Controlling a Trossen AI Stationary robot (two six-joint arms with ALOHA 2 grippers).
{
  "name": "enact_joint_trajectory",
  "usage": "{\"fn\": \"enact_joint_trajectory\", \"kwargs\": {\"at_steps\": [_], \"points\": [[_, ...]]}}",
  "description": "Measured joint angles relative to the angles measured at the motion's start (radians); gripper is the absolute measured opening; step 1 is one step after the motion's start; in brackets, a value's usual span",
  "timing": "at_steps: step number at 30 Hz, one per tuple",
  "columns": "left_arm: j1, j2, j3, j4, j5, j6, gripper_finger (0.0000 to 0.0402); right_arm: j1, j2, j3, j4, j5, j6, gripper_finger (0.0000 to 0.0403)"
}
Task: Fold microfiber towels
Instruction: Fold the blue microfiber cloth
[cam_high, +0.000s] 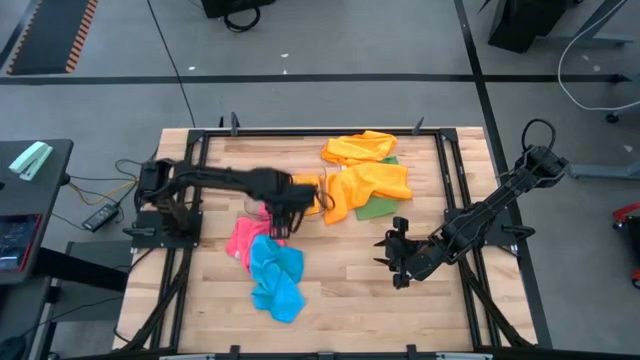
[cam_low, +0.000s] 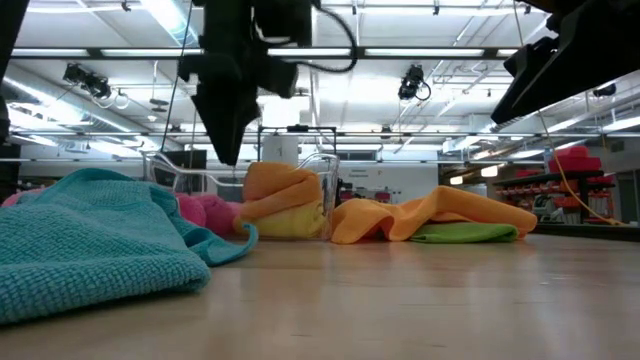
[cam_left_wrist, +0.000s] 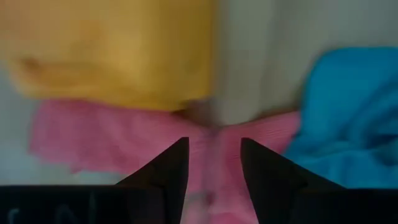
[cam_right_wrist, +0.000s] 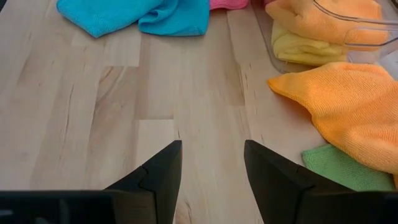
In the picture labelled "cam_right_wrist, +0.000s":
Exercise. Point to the yellow microfiber towel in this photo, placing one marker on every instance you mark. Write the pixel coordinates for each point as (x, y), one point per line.
(298, 49)

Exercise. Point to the orange microfiber towel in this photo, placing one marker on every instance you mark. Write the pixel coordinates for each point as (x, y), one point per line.
(351, 109)
(311, 21)

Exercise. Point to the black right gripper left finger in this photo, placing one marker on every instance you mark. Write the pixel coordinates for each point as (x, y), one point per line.
(161, 171)

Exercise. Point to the clear plastic bin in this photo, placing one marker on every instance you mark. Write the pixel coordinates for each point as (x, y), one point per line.
(262, 31)

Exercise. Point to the green microfiber towel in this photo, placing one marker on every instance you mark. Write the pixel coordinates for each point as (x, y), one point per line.
(342, 171)

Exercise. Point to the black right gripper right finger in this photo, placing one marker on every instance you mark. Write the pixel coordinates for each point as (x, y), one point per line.
(273, 177)

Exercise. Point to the blue microfiber towel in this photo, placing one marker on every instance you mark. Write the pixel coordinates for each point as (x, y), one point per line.
(109, 15)

